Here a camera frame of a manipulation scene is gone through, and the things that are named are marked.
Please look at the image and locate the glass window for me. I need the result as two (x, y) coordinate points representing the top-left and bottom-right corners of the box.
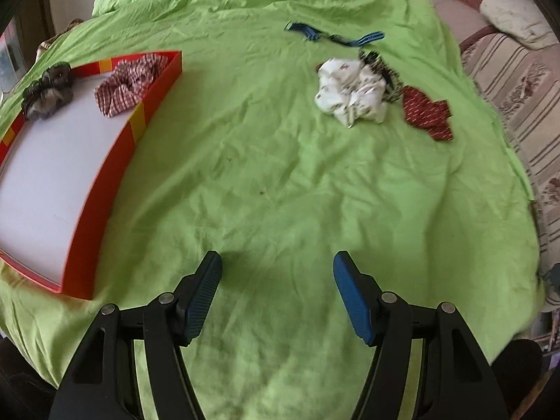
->
(0, 30), (22, 97)

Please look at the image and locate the white printed scrunchie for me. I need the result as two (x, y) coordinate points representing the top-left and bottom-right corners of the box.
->
(314, 57), (389, 129)

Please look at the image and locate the red plaid scrunchie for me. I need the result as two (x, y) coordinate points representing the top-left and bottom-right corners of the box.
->
(94, 52), (170, 118)

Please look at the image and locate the brown woven item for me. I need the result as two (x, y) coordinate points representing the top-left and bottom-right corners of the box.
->
(35, 18), (84, 60)

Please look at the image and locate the blue strap wristwatch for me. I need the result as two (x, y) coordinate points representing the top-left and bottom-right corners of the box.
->
(284, 20), (386, 47)

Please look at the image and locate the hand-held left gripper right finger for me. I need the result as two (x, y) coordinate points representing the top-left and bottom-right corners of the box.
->
(332, 251), (510, 420)

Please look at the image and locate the dark grey scrunchie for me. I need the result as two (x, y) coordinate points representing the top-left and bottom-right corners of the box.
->
(22, 63), (74, 121)

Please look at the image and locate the white floral pillow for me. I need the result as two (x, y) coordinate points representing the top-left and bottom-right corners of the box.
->
(480, 0), (558, 50)

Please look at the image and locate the red dotted scrunchie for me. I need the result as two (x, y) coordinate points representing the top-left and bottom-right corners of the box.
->
(401, 86), (455, 142)

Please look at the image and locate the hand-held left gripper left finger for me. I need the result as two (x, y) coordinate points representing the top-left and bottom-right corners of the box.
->
(48, 251), (223, 420)

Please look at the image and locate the black hair claw clip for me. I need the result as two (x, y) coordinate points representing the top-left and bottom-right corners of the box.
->
(358, 49), (405, 105)

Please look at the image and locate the green bedsheet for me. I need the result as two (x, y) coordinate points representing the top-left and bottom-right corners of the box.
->
(0, 0), (547, 420)

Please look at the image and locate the orange cardboard box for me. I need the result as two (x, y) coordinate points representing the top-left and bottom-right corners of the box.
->
(0, 51), (183, 300)

